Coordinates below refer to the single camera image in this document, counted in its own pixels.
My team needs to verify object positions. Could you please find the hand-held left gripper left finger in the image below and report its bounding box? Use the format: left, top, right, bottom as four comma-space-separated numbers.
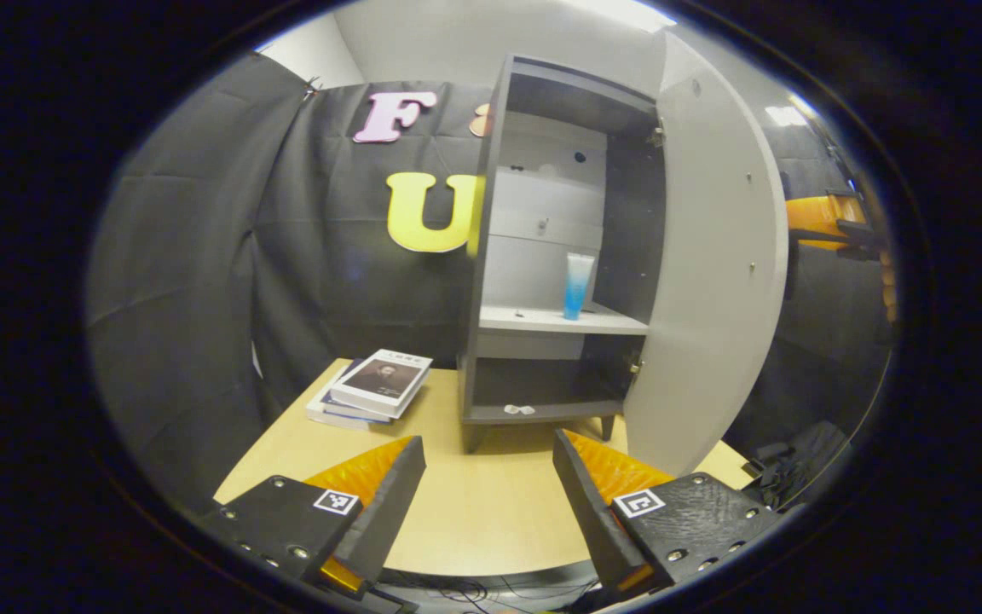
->
195, 435, 428, 600

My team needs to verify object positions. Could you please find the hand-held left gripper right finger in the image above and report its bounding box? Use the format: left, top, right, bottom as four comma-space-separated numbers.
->
551, 428, 790, 600

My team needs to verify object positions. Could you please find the blue tube bottle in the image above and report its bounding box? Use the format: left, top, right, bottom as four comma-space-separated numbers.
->
563, 252, 596, 321

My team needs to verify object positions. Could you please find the dark grey cabinet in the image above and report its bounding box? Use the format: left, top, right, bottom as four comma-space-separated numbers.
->
457, 54, 671, 453

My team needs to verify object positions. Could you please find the blue-edged white book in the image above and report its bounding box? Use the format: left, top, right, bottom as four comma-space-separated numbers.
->
306, 358, 411, 430

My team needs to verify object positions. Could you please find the white book with dark picture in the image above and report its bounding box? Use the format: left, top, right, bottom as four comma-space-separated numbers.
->
331, 348, 434, 419

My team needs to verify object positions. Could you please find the large ceiling light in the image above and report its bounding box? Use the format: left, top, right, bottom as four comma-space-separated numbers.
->
557, 0, 678, 33

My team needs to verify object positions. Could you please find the black backdrop cloth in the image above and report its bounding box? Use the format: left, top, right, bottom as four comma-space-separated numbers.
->
86, 51, 894, 513

